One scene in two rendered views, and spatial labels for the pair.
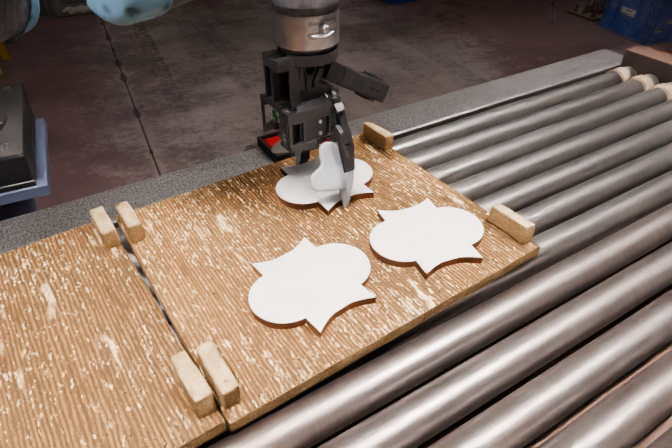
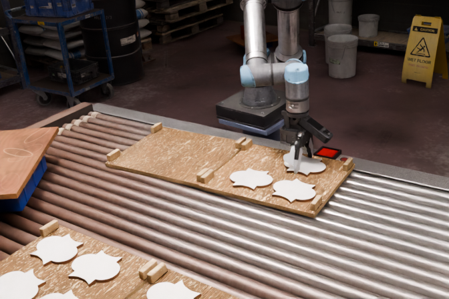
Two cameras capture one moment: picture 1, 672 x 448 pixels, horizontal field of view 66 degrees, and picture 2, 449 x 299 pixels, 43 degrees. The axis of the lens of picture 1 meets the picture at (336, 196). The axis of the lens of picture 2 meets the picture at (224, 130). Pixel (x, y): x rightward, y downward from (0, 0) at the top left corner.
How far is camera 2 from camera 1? 1.57 m
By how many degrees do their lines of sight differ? 59
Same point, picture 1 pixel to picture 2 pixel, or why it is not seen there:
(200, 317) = (224, 170)
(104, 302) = (218, 157)
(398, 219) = (295, 183)
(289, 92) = (286, 123)
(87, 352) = (202, 161)
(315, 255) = (262, 175)
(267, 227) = (270, 165)
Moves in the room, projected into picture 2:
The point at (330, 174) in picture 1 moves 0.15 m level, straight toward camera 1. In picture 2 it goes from (290, 157) to (250, 169)
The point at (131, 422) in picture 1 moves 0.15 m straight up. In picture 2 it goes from (190, 174) to (185, 135)
